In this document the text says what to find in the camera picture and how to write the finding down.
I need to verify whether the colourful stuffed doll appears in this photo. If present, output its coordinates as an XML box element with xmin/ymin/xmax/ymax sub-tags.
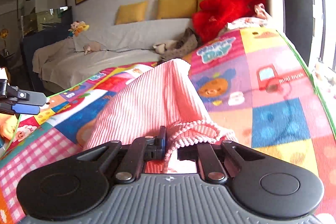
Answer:
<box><xmin>68</xmin><ymin>20</ymin><xmax>90</xmax><ymax>38</ymax></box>

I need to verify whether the small beige plush toy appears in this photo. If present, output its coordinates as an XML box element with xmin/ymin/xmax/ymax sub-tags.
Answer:
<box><xmin>83</xmin><ymin>41</ymin><xmax>103</xmax><ymax>56</ymax></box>

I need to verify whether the glass aquarium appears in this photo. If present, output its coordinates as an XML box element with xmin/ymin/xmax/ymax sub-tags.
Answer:
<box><xmin>16</xmin><ymin>0</ymin><xmax>73</xmax><ymax>38</ymax></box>

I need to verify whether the person's bare leg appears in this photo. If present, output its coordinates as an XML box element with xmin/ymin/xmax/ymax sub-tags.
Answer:
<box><xmin>0</xmin><ymin>113</ymin><xmax>17</xmax><ymax>141</ymax></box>

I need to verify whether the sofa with grey cover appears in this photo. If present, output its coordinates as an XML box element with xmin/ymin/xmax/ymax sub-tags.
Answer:
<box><xmin>32</xmin><ymin>18</ymin><xmax>196</xmax><ymax>94</ymax></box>

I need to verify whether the pink crumpled cloth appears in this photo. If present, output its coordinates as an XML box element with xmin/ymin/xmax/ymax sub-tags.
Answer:
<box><xmin>253</xmin><ymin>3</ymin><xmax>271</xmax><ymax>20</ymax></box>

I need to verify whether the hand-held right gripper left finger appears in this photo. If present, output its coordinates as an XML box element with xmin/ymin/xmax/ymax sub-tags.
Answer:
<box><xmin>77</xmin><ymin>126</ymin><xmax>168</xmax><ymax>184</ymax></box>

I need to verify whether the pink ribbed garment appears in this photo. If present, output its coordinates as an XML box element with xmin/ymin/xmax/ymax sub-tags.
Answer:
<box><xmin>83</xmin><ymin>58</ymin><xmax>238</xmax><ymax>174</ymax></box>

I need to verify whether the window frame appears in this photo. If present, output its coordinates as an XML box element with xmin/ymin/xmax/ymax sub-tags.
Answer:
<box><xmin>311</xmin><ymin>0</ymin><xmax>336</xmax><ymax>72</ymax></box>

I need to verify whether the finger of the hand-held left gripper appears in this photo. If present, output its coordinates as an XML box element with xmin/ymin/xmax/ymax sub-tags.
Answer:
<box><xmin>0</xmin><ymin>103</ymin><xmax>41</xmax><ymax>115</ymax></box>
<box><xmin>7</xmin><ymin>86</ymin><xmax>48</xmax><ymax>107</ymax></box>

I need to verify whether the red plush toy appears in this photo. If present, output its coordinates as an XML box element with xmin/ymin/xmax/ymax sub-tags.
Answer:
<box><xmin>192</xmin><ymin>0</ymin><xmax>267</xmax><ymax>43</ymax></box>

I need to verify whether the floral pillow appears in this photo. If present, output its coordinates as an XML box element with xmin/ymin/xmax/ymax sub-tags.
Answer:
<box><xmin>217</xmin><ymin>17</ymin><xmax>269</xmax><ymax>36</ymax></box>

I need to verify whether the colourful cartoon play mat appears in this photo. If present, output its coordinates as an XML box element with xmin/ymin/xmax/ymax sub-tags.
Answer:
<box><xmin>0</xmin><ymin>27</ymin><xmax>336</xmax><ymax>224</ymax></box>

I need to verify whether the grey dotted cloth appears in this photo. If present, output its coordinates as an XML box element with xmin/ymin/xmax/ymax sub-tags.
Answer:
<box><xmin>160</xmin><ymin>28</ymin><xmax>201</xmax><ymax>61</ymax></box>

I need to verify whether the dark curtain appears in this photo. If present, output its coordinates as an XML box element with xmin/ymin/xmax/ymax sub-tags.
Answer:
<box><xmin>277</xmin><ymin>0</ymin><xmax>314</xmax><ymax>67</ymax></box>

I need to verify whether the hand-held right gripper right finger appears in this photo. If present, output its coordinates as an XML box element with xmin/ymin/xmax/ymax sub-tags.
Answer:
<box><xmin>177</xmin><ymin>140</ymin><xmax>261</xmax><ymax>184</ymax></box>

